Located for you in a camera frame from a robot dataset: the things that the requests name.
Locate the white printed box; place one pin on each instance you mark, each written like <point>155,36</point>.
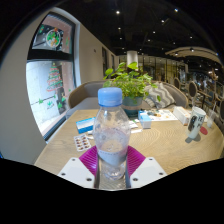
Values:
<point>181,115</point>

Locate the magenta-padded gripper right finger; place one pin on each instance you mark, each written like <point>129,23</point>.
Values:
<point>146,170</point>

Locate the small blue white carton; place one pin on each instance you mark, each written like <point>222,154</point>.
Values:
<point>145,120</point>

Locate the blister pill pack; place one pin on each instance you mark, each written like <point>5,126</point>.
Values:
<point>82,142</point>

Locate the white mug with black print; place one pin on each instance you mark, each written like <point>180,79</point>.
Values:
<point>195,123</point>

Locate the printed paper menu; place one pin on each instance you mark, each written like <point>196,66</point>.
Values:
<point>163,115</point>

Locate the group of dining chairs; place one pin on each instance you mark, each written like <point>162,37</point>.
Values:
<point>200,95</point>

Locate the framed window poster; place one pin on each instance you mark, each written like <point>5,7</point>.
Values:
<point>53,38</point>

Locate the grey upholstered sofa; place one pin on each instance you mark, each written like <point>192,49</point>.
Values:
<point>83,95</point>

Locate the white round pillar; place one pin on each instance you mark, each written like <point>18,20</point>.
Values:
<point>132,57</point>

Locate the potted green plant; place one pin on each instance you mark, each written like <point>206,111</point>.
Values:
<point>131,83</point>

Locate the grey white chevron pillow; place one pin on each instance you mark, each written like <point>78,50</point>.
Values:
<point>163,95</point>

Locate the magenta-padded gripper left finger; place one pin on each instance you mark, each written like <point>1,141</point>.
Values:
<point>78,170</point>

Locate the clear blue-capped water bottle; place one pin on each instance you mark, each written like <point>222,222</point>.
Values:
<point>111,133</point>

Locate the group of ceiling lights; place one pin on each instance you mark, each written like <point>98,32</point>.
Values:
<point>117,12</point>

